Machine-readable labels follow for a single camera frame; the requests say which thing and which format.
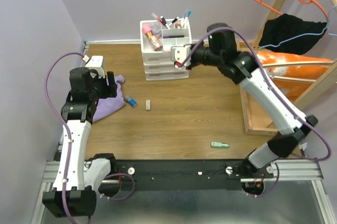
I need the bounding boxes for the orange red pen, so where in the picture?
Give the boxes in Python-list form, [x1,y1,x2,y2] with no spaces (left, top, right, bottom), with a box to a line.
[151,13,165,26]

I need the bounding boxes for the purple cloth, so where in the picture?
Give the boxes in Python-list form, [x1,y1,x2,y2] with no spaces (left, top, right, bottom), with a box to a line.
[93,75,125,123]

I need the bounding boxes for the orange white tie-dye garment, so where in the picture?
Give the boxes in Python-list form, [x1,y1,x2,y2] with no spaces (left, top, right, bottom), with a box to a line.
[257,51,334,101]

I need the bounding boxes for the white eraser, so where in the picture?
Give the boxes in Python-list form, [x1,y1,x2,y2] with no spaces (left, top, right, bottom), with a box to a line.
[145,100,151,111]

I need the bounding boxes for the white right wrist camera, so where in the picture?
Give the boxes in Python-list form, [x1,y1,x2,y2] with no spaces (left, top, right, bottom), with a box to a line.
[170,45,191,70]

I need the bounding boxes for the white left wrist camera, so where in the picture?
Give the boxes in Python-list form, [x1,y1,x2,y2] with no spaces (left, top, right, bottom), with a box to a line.
[82,55,105,78]

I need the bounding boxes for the pink cap pencil tube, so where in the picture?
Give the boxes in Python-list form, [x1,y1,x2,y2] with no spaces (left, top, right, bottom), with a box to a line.
[142,24,163,51]

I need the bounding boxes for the light blue white pen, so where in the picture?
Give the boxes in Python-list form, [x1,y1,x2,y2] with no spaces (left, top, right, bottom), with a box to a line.
[185,9,191,22]

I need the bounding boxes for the wooden clothes rack frame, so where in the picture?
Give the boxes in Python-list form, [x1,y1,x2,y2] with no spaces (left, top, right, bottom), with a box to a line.
[254,0,336,109]

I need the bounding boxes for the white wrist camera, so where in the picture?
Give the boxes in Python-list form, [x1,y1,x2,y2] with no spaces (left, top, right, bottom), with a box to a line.
[82,55,105,78]
[170,45,191,70]

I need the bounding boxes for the light blue wire hanger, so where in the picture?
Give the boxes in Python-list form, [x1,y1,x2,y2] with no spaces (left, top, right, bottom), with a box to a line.
[261,4,337,50]

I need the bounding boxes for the white plastic drawer organizer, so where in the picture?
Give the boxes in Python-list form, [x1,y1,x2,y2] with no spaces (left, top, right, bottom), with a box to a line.
[140,19,192,81]

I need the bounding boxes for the green stapler remover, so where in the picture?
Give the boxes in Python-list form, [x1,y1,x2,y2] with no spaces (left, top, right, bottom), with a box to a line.
[211,141,230,149]

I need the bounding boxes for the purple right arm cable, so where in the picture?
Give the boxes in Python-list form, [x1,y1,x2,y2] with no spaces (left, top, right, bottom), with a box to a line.
[179,26,332,198]

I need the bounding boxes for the wooden hanger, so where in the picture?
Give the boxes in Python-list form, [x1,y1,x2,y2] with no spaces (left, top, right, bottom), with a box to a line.
[263,61,335,84]

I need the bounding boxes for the blue cap white pen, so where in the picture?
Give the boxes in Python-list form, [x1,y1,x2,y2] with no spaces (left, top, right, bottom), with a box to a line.
[180,11,186,28]

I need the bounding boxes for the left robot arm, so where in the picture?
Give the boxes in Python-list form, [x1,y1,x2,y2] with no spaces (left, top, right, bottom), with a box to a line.
[42,66,118,219]

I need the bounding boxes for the aluminium frame rail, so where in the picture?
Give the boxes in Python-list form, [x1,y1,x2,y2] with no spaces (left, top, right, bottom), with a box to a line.
[32,154,336,223]

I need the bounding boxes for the blue cap white marker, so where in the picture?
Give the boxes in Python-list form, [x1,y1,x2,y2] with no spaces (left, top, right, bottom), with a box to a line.
[160,16,170,29]

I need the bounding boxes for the clear jar of paperclips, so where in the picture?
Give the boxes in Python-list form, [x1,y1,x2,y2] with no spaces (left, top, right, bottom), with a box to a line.
[151,23,162,39]

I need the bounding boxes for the purple black highlighter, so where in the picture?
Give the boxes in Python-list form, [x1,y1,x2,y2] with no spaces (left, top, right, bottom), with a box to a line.
[162,35,185,39]

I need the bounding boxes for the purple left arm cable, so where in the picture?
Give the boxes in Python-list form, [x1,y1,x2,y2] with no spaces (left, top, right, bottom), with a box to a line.
[44,52,136,224]

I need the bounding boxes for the black garment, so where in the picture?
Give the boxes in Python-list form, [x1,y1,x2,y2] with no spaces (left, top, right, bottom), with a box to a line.
[257,13,329,55]

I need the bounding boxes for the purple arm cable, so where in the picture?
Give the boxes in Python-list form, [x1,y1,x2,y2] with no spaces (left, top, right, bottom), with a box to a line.
[44,52,136,224]
[179,26,332,198]

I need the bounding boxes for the black cap white marker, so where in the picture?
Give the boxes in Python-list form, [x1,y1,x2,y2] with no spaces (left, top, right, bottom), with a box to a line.
[168,16,180,27]

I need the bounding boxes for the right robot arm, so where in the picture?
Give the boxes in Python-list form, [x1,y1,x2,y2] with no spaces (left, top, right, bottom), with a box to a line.
[190,23,318,178]

